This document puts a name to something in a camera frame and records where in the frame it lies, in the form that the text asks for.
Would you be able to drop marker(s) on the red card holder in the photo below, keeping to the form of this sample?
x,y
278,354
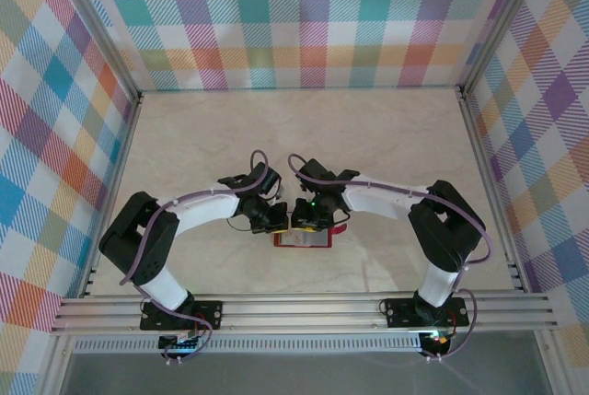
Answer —
x,y
339,229

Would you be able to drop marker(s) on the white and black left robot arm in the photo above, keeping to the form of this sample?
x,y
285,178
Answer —
x,y
207,211

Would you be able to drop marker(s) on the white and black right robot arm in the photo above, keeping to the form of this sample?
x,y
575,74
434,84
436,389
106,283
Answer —
x,y
382,199

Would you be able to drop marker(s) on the left controller board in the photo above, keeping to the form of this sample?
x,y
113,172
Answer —
x,y
177,344

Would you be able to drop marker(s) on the controller board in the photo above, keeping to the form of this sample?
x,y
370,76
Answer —
x,y
437,342
177,344

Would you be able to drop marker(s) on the right controller board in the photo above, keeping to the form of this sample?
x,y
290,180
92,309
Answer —
x,y
437,342

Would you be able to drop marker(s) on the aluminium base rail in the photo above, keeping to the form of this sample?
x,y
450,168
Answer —
x,y
299,312

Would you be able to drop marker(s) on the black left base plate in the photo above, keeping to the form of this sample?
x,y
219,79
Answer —
x,y
207,314

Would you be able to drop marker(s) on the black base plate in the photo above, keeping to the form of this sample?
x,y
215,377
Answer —
x,y
207,314
400,312

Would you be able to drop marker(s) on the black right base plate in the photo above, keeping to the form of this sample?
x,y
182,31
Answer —
x,y
400,312

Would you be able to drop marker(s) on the aluminium table side rail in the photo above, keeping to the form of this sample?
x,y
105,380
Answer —
x,y
492,192
112,192

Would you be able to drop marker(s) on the aluminium frame post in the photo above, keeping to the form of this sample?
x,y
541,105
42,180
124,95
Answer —
x,y
501,22
99,26

